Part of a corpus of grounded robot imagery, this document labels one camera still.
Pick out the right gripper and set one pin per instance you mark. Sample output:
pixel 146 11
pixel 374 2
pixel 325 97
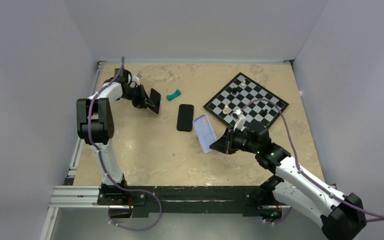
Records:
pixel 223 145

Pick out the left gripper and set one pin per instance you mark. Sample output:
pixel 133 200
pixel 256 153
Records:
pixel 143 100

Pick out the phone with black screen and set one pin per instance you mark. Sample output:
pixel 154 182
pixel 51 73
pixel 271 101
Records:
pixel 155 99

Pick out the lilac phone case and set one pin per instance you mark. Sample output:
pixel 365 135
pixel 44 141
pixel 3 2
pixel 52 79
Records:
pixel 204 132

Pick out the black phone case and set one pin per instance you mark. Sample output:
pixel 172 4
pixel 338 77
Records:
pixel 185 118

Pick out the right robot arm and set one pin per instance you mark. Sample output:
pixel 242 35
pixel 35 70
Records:
pixel 332 210

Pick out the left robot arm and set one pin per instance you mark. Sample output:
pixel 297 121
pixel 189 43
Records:
pixel 95 125

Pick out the teal curved block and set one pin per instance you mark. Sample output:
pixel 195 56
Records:
pixel 174 95

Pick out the black white chessboard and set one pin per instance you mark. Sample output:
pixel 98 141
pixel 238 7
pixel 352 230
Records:
pixel 253 98

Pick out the black chess piece far right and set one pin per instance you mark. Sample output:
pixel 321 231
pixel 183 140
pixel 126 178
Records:
pixel 280 104

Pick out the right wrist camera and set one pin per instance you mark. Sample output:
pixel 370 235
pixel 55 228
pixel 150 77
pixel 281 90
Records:
pixel 240 120

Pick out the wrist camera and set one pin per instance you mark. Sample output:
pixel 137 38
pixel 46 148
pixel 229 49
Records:
pixel 134 81
pixel 240 120

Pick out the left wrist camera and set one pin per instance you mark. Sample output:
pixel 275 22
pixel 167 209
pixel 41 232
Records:
pixel 134 81

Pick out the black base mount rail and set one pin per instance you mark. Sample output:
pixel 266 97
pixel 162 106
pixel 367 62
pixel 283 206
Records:
pixel 248 201

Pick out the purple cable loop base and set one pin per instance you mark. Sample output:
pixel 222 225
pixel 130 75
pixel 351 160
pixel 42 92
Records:
pixel 139 211

